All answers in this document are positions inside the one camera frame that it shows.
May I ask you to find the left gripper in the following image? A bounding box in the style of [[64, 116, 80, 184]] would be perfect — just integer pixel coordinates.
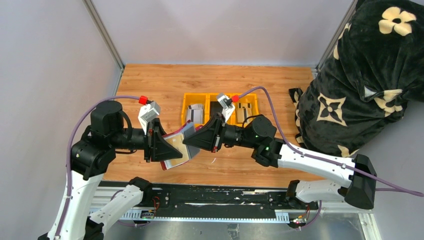
[[111, 116, 184, 161]]

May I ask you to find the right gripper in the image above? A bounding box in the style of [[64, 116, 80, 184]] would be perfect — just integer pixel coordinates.
[[183, 112, 258, 153]]

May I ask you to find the tan logo card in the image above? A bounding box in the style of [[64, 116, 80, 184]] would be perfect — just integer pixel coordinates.
[[164, 133, 190, 161]]

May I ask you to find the red leather card holder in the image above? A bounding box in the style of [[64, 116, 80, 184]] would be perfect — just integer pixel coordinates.
[[161, 120, 201, 171]]

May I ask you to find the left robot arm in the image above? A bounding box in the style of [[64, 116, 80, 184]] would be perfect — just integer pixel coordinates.
[[41, 96, 182, 240]]

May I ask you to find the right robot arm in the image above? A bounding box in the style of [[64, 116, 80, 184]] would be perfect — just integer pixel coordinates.
[[183, 113, 377, 210]]

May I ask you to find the white cards stack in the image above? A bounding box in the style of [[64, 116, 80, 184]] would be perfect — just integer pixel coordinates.
[[185, 103, 204, 124]]

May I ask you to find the black cards stack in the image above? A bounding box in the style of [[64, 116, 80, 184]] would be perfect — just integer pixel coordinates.
[[209, 101, 223, 117]]

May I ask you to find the tan cards stack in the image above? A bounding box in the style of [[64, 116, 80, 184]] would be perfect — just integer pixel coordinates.
[[236, 102, 252, 124]]

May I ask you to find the left yellow bin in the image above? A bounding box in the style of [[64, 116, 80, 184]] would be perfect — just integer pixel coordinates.
[[181, 93, 211, 127]]

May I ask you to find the black floral blanket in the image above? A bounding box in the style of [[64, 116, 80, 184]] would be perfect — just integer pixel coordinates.
[[289, 0, 424, 157]]

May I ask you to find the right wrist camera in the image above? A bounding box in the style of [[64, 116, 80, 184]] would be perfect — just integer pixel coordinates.
[[216, 93, 239, 122]]

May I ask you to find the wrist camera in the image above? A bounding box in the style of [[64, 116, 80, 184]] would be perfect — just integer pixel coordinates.
[[137, 101, 161, 134], [216, 93, 239, 122]]

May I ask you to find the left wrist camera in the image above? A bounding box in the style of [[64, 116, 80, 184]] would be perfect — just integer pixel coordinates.
[[137, 101, 161, 134]]

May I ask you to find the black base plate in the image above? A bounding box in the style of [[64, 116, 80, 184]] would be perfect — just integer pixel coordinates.
[[137, 183, 319, 220]]

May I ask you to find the aluminium frame rail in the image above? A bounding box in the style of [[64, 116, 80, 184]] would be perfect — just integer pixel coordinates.
[[59, 186, 382, 240]]

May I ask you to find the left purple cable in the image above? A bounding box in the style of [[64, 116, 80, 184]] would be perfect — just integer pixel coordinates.
[[52, 95, 150, 240]]

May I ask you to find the purple cable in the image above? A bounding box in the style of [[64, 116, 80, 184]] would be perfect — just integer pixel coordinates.
[[231, 86, 424, 230], [52, 95, 150, 240]]

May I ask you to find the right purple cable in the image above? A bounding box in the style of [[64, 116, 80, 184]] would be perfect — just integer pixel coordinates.
[[231, 86, 424, 230]]

